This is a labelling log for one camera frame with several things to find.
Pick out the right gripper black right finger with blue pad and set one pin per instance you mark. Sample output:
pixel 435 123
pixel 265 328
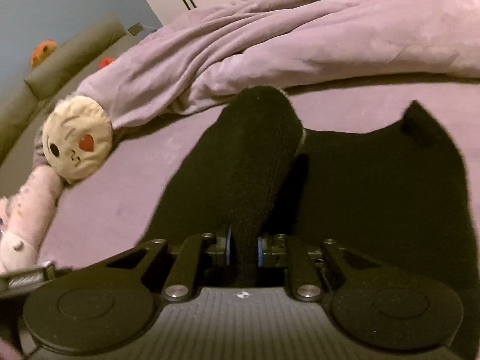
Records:
pixel 371 302

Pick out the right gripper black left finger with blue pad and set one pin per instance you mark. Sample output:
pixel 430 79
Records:
pixel 110 304

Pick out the black knit garment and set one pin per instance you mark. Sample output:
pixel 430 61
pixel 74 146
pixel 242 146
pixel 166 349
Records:
pixel 399 194

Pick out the pink plush toy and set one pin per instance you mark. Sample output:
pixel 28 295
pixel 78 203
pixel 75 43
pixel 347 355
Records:
pixel 26 217

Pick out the yellow kiss emoji pillow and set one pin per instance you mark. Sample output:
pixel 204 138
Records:
pixel 77 138

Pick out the olive green headboard cushion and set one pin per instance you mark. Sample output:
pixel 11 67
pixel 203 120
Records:
pixel 31 93

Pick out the orange plush toy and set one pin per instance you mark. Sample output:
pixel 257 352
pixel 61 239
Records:
pixel 42 51

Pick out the small red plush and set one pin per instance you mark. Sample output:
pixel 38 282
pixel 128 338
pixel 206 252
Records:
pixel 104 62

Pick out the purple crumpled blanket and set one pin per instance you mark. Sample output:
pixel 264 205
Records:
pixel 208 55

